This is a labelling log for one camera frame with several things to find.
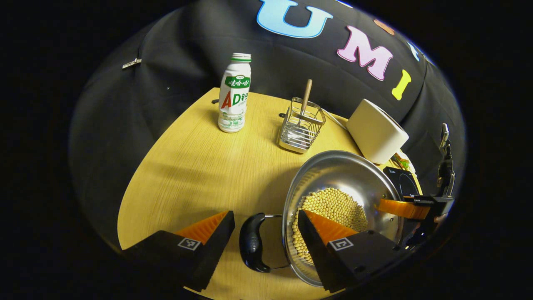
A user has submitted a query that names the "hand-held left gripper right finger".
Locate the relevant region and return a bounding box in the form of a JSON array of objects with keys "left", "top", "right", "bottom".
[{"left": 297, "top": 210, "right": 406, "bottom": 293}]

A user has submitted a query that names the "black induction cooktop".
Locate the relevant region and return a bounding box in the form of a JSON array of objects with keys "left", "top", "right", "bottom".
[{"left": 383, "top": 167, "right": 421, "bottom": 199}]

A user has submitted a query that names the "white drink bottle green label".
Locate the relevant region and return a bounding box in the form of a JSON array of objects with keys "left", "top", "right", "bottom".
[{"left": 218, "top": 53, "right": 252, "bottom": 133}]

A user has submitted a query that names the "wire utensil basket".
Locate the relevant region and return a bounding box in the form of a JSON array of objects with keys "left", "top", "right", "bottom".
[{"left": 278, "top": 97, "right": 326, "bottom": 154}]

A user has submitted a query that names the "white toaster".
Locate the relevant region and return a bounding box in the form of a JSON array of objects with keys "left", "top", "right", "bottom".
[{"left": 346, "top": 99, "right": 410, "bottom": 165}]

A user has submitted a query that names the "wooden handled spoon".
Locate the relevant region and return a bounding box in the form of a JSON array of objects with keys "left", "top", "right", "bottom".
[{"left": 297, "top": 79, "right": 313, "bottom": 125}]

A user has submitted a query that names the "steel pot with black handles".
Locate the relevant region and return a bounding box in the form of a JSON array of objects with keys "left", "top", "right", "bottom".
[{"left": 239, "top": 150, "right": 405, "bottom": 287}]

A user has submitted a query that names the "white toaster cable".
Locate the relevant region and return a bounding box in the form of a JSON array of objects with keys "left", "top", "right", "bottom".
[{"left": 321, "top": 108, "right": 349, "bottom": 131}]

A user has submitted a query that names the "pile of yellow soybeans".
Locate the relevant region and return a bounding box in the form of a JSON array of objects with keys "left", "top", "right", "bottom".
[{"left": 291, "top": 187, "right": 369, "bottom": 265}]

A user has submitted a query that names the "black backdrop cloth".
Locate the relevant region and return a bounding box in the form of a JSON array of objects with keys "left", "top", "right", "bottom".
[{"left": 69, "top": 0, "right": 467, "bottom": 250}]

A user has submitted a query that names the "sandwich on white plate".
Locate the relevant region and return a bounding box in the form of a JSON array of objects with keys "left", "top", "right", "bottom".
[{"left": 391, "top": 152, "right": 413, "bottom": 171}]

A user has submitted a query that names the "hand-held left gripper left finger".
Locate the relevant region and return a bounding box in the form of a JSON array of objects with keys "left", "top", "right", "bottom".
[{"left": 123, "top": 210, "right": 236, "bottom": 292}]

